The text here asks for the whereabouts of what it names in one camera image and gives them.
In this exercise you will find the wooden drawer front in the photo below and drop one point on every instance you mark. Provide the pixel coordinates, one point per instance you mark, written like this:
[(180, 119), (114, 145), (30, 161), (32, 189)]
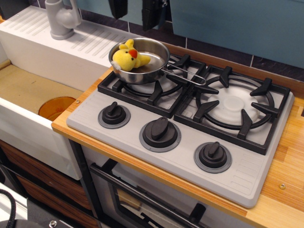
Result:
[(46, 186)]

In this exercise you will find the grey toy faucet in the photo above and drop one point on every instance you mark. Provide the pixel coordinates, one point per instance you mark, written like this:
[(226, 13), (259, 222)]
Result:
[(62, 21)]

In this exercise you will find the black middle stove knob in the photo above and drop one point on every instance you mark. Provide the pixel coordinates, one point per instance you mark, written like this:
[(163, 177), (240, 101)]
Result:
[(160, 135)]

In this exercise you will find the yellow stuffed duck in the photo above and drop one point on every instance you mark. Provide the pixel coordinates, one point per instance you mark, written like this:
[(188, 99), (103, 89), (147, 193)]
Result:
[(127, 58)]

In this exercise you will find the oven door with handle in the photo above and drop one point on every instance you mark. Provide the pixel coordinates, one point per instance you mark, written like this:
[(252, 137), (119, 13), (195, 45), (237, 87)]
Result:
[(138, 201)]

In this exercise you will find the black burner grate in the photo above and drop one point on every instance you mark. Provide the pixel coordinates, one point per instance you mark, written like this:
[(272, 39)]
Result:
[(242, 110), (165, 95)]

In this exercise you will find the black right stove knob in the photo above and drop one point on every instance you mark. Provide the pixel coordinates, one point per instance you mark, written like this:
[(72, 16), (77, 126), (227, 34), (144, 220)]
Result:
[(213, 157)]

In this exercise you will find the white toy sink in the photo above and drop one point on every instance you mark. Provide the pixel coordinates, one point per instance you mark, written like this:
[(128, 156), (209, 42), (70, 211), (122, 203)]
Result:
[(35, 68)]

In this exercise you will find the black left stove knob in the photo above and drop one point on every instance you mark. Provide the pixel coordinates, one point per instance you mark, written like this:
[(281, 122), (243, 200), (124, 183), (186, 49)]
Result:
[(114, 116)]

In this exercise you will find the stainless steel pan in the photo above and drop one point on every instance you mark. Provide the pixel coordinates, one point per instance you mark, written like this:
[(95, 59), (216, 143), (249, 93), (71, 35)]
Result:
[(158, 66)]

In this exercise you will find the black left burner grate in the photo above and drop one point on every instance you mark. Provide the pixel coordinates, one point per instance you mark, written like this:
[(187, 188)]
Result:
[(165, 95)]

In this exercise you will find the black stove knob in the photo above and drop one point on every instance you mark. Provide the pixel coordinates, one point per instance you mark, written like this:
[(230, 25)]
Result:
[(160, 135), (213, 157), (114, 116)]

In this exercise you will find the grey toy stove top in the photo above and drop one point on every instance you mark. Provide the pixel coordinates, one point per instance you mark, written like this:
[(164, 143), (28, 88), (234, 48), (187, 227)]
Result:
[(241, 183)]

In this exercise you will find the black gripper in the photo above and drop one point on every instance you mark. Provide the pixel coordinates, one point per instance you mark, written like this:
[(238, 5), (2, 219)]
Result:
[(153, 11)]

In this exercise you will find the black right burner grate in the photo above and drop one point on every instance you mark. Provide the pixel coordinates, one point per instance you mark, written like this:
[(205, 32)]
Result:
[(242, 110)]

